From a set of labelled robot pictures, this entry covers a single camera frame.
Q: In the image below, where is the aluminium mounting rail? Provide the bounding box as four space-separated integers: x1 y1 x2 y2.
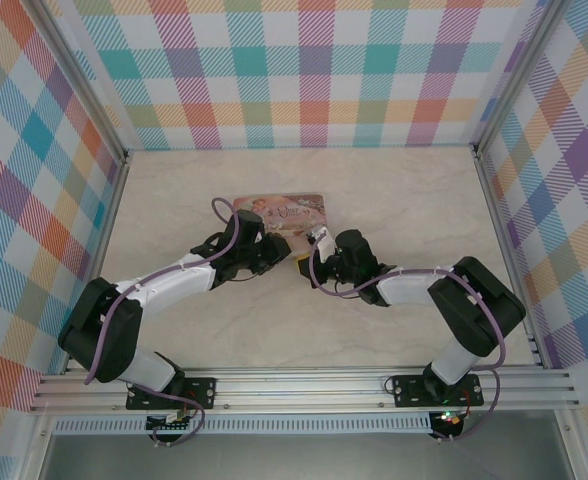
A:
28 367 580 414

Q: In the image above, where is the right controller board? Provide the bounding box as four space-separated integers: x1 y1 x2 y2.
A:
431 409 466 427

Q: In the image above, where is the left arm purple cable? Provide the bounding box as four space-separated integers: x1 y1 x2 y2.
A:
83 197 243 448

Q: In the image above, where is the right aluminium corner post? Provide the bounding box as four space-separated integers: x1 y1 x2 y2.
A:
472 0 564 157

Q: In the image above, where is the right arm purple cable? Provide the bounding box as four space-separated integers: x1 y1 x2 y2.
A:
307 239 506 444

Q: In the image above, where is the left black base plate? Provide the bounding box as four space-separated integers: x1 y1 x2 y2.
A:
126 377 218 411

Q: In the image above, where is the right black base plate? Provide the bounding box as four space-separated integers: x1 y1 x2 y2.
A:
391 374 485 409

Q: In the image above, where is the aluminium corner post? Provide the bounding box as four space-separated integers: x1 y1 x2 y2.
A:
26 0 131 162
472 0 564 157

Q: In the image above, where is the left aluminium corner post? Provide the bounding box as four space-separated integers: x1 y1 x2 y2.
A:
26 0 131 162

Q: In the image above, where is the left aluminium side rail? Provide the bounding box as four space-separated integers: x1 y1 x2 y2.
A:
61 152 133 376

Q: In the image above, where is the white slotted cable duct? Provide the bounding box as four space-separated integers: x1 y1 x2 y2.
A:
53 417 433 435

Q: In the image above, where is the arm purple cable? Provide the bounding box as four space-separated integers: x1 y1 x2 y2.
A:
83 197 243 448
307 239 506 444

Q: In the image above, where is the left controller board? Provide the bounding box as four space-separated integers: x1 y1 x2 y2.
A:
146 412 196 434

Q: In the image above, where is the grey metal shelf panel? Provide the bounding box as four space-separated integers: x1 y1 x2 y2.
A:
36 433 578 480

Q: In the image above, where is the pink illustrated tin box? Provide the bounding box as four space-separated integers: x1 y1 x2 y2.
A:
232 192 331 239

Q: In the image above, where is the controller board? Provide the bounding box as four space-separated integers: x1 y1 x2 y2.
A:
431 409 466 427
146 412 196 434

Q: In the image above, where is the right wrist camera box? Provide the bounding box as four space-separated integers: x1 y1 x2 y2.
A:
309 225 336 256

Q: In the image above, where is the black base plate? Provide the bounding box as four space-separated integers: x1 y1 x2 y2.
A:
391 374 485 409
126 377 218 411

